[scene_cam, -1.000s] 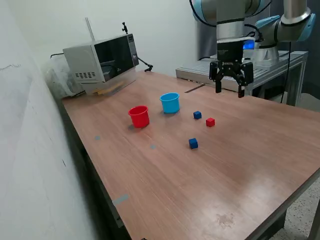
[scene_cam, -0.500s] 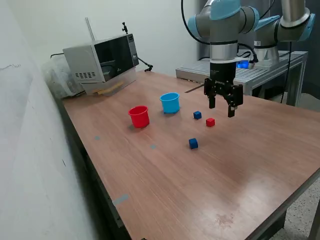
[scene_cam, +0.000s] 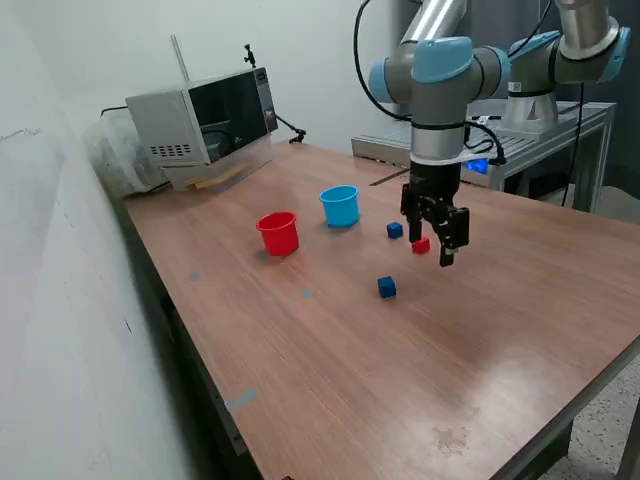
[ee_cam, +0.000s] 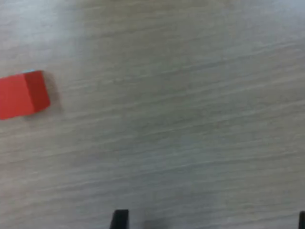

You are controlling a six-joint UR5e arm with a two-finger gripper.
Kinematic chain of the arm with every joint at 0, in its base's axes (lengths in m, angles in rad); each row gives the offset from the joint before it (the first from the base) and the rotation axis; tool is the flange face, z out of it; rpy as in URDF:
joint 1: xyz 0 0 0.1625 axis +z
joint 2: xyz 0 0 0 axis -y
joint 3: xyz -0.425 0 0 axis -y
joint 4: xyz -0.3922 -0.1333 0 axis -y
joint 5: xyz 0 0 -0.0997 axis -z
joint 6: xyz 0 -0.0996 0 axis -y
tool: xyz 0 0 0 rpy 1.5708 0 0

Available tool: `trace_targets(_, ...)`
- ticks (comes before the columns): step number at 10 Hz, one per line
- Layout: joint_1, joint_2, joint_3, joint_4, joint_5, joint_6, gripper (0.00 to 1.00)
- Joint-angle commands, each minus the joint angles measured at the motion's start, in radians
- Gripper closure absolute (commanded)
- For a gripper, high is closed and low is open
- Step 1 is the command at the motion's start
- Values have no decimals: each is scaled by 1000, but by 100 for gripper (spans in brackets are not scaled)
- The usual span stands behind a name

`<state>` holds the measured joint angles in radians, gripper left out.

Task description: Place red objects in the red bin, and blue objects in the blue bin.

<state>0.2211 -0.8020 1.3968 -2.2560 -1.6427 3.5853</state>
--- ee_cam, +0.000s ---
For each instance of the red cube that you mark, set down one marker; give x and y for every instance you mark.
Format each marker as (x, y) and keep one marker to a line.
(21, 95)

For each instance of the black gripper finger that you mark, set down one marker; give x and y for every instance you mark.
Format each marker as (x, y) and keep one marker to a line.
(120, 219)
(302, 221)

